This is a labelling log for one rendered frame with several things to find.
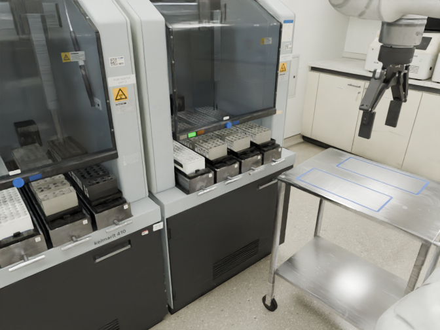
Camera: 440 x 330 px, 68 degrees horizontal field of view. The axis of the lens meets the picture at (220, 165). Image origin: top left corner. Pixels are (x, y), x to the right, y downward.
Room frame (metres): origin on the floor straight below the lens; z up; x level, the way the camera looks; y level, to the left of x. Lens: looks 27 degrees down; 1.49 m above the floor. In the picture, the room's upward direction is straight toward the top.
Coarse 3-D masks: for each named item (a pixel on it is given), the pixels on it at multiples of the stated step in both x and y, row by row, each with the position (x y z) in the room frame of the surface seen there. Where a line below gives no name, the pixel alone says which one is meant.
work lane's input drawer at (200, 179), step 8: (176, 168) 1.32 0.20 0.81; (208, 168) 1.31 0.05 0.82; (176, 176) 1.30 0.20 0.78; (184, 176) 1.26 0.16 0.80; (192, 176) 1.24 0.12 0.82; (200, 176) 1.26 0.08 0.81; (208, 176) 1.29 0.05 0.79; (184, 184) 1.25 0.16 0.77; (192, 184) 1.23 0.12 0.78; (200, 184) 1.26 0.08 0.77; (208, 184) 1.29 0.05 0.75; (192, 192) 1.23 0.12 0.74; (200, 192) 1.21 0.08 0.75
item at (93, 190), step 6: (102, 180) 1.09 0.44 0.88; (108, 180) 1.09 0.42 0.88; (114, 180) 1.10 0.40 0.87; (90, 186) 1.04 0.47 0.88; (96, 186) 1.05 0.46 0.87; (102, 186) 1.07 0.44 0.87; (108, 186) 1.08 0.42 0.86; (114, 186) 1.10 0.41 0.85; (90, 192) 1.04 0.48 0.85; (96, 192) 1.05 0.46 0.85; (102, 192) 1.07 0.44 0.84; (108, 192) 1.08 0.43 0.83; (114, 192) 1.09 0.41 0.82; (90, 198) 1.04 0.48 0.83; (96, 198) 1.05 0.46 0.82
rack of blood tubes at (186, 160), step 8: (176, 144) 1.47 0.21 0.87; (176, 152) 1.39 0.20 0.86; (184, 152) 1.39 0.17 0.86; (192, 152) 1.38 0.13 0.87; (176, 160) 1.41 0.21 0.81; (184, 160) 1.31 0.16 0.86; (192, 160) 1.29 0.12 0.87; (200, 160) 1.31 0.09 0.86; (184, 168) 1.27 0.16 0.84; (192, 168) 1.28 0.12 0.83; (200, 168) 1.31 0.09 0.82
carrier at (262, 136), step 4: (256, 132) 1.60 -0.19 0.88; (260, 132) 1.60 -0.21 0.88; (264, 132) 1.61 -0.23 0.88; (268, 132) 1.63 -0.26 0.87; (256, 136) 1.58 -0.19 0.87; (260, 136) 1.59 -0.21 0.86; (264, 136) 1.61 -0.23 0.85; (268, 136) 1.63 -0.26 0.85; (256, 140) 1.58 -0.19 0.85; (260, 140) 1.60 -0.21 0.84; (264, 140) 1.61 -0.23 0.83; (268, 140) 1.63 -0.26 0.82
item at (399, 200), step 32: (320, 160) 1.40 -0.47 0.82; (352, 160) 1.40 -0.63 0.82; (320, 192) 1.11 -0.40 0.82; (352, 192) 1.11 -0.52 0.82; (384, 192) 1.11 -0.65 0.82; (416, 192) 1.11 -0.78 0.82; (320, 224) 1.53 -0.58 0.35; (384, 224) 0.92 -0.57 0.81; (416, 224) 0.91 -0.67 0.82; (320, 256) 1.35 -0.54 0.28; (352, 256) 1.35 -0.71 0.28; (320, 288) 1.13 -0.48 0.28; (352, 288) 1.13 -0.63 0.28; (384, 288) 1.13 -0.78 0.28; (352, 320) 0.95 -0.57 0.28
